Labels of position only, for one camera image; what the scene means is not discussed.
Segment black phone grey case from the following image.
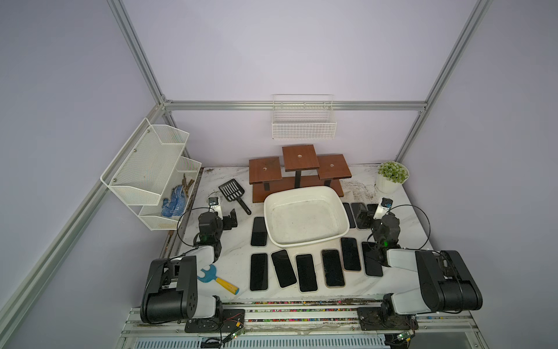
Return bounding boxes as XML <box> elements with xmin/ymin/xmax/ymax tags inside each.
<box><xmin>343</xmin><ymin>202</ymin><xmax>357</xmax><ymax>229</ymax></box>

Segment mint case phone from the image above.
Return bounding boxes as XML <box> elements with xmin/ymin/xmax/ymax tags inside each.
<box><xmin>361</xmin><ymin>241</ymin><xmax>383</xmax><ymax>277</ymax></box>
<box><xmin>250</xmin><ymin>217</ymin><xmax>267</xmax><ymax>247</ymax></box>

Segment black phone pink case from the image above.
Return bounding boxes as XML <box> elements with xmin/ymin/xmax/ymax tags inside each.
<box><xmin>341</xmin><ymin>237</ymin><xmax>362</xmax><ymax>272</ymax></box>

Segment black phone tan case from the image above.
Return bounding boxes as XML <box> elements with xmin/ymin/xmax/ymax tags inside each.
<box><xmin>321</xmin><ymin>250</ymin><xmax>345</xmax><ymax>288</ymax></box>

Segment black phone mint case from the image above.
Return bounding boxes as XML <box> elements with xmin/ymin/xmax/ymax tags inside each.
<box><xmin>249</xmin><ymin>253</ymin><xmax>268</xmax><ymax>292</ymax></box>

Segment white plastic storage box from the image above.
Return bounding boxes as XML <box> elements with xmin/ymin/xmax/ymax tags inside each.
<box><xmin>264</xmin><ymin>186</ymin><xmax>350</xmax><ymax>248</ymax></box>

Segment black phone cream case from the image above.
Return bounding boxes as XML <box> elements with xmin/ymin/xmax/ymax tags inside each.
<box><xmin>271</xmin><ymin>250</ymin><xmax>297</xmax><ymax>288</ymax></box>

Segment black phone beige case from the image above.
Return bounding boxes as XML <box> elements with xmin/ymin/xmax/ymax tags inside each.
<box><xmin>296</xmin><ymin>254</ymin><xmax>318</xmax><ymax>292</ymax></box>

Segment black phone clear case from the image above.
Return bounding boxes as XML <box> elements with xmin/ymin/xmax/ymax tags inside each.
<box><xmin>367</xmin><ymin>204</ymin><xmax>378</xmax><ymax>215</ymax></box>

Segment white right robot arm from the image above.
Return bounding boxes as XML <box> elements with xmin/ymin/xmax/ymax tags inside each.
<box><xmin>355</xmin><ymin>209</ymin><xmax>483</xmax><ymax>316</ymax></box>

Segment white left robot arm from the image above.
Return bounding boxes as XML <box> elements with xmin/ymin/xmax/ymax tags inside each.
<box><xmin>140</xmin><ymin>209</ymin><xmax>239</xmax><ymax>325</ymax></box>

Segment black slotted scoop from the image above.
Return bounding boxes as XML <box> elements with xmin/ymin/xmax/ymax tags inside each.
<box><xmin>219</xmin><ymin>178</ymin><xmax>252</xmax><ymax>215</ymax></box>

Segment blue crumpled cloth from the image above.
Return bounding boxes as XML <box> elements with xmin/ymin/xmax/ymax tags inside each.
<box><xmin>161</xmin><ymin>185</ymin><xmax>187</xmax><ymax>218</ymax></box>

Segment teal yellow garden fork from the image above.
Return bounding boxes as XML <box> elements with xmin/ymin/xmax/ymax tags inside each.
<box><xmin>198</xmin><ymin>264</ymin><xmax>240</xmax><ymax>295</ymax></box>

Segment brown twigs in shelf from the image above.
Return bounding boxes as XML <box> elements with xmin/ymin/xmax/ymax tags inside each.
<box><xmin>182</xmin><ymin>174</ymin><xmax>196</xmax><ymax>198</ymax></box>

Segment green plant white pot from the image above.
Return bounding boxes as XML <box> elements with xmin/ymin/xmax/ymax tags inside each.
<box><xmin>376</xmin><ymin>161</ymin><xmax>409</xmax><ymax>193</ymax></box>

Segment white mesh two-tier shelf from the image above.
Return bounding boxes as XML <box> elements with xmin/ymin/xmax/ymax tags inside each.
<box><xmin>100</xmin><ymin>119</ymin><xmax>201</xmax><ymax>231</ymax></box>

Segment brown wooden tiered stand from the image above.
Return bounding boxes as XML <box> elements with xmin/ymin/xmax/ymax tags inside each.
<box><xmin>248</xmin><ymin>145</ymin><xmax>353</xmax><ymax>203</ymax></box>

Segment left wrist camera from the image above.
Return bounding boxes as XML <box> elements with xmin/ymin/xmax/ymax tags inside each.
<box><xmin>208</xmin><ymin>196</ymin><xmax>223</xmax><ymax>219</ymax></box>

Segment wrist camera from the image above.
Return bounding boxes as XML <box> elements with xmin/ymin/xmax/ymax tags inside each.
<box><xmin>373</xmin><ymin>197</ymin><xmax>393</xmax><ymax>220</ymax></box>
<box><xmin>208</xmin><ymin>196</ymin><xmax>223</xmax><ymax>219</ymax></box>

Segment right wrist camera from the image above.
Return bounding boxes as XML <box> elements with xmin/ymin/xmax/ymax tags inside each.
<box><xmin>373</xmin><ymin>197</ymin><xmax>393</xmax><ymax>220</ymax></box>

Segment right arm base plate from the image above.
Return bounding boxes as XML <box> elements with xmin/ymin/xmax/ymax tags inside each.
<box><xmin>357</xmin><ymin>307</ymin><xmax>418</xmax><ymax>331</ymax></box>

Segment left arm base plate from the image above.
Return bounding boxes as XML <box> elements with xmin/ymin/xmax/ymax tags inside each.
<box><xmin>185</xmin><ymin>308</ymin><xmax>246</xmax><ymax>334</ymax></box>

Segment white wire wall basket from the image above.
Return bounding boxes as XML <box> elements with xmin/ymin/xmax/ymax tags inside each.
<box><xmin>272</xmin><ymin>94</ymin><xmax>337</xmax><ymax>140</ymax></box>

